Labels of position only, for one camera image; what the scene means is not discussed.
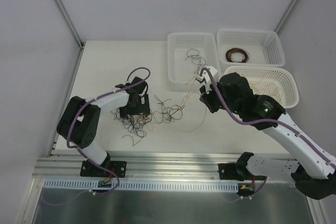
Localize yellow brown black cables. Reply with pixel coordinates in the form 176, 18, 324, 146
112, 95, 186, 147

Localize yellow cable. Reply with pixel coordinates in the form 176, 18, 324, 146
181, 77, 208, 133
248, 79, 283, 101

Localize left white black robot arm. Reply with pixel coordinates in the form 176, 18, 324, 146
57, 77, 150, 178

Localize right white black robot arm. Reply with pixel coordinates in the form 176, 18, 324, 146
196, 68, 335, 200

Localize white rectangular basket left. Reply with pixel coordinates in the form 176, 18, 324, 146
167, 32, 221, 92

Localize white rectangular basket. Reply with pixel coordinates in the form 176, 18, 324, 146
167, 32, 221, 92
216, 28, 286, 69

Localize white rectangular basket right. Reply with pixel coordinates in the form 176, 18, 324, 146
216, 28, 286, 69

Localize white rounded perforated basket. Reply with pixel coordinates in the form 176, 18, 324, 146
224, 66, 299, 109

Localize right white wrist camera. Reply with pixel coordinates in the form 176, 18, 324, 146
196, 66, 219, 83

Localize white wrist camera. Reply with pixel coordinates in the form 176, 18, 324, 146
128, 77, 143, 86
196, 66, 219, 83

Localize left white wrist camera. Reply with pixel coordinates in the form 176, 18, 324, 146
128, 77, 143, 86

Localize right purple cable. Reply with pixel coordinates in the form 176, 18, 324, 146
202, 68, 336, 201

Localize loose black cable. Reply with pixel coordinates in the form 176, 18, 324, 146
184, 48, 209, 75

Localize coiled brown cable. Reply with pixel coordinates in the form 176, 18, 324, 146
225, 47, 249, 63

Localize slotted grey cable duct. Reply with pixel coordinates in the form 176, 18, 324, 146
44, 179, 238, 193

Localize aluminium mounting rail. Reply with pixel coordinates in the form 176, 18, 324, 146
32, 150, 240, 182

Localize left aluminium frame post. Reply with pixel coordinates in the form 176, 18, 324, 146
53, 0, 84, 49

